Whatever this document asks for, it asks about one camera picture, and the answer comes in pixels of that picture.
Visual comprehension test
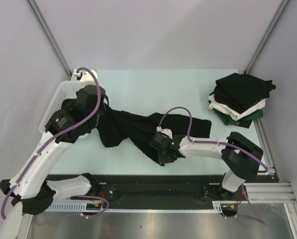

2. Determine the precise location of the white plastic laundry basket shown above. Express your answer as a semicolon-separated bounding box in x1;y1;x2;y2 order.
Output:
38;80;82;135

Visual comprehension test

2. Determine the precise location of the black t-shirt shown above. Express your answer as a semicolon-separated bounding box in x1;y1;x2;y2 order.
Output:
97;108;211;166
215;73;276;104
209;86;264;111

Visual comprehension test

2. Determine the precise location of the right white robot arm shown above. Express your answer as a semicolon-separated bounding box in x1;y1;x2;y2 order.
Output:
149;129;263;200

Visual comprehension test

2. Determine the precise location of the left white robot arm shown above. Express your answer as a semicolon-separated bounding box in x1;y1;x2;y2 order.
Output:
0;85;108;215

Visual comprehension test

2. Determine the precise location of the white folded t-shirt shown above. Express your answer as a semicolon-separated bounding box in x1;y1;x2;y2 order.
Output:
208;94;266;121

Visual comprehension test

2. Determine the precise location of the green folded t-shirt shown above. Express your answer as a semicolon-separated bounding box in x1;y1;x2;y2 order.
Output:
214;110;264;128

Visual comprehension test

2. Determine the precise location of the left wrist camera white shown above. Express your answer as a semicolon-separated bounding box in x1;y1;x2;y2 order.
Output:
73;69;96;88

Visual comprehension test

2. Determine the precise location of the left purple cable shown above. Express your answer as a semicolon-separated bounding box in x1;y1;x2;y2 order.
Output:
0;67;109;225

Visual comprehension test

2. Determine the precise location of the purple cable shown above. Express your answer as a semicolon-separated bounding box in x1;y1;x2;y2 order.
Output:
158;107;268;226
0;67;109;225

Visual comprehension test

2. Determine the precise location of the white slotted cable duct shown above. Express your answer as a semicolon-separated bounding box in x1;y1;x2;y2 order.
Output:
48;201;223;214

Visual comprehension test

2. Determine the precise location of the left aluminium frame post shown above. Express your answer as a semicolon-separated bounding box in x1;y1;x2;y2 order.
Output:
25;0;72;78

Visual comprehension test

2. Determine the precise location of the aluminium frame post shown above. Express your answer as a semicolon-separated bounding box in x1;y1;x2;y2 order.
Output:
243;0;292;74
25;0;72;78

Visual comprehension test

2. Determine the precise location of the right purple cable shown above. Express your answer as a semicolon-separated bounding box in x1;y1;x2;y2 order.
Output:
158;107;268;226

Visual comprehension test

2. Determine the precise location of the right aluminium frame post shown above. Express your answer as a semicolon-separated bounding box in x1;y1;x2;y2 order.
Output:
243;0;292;74

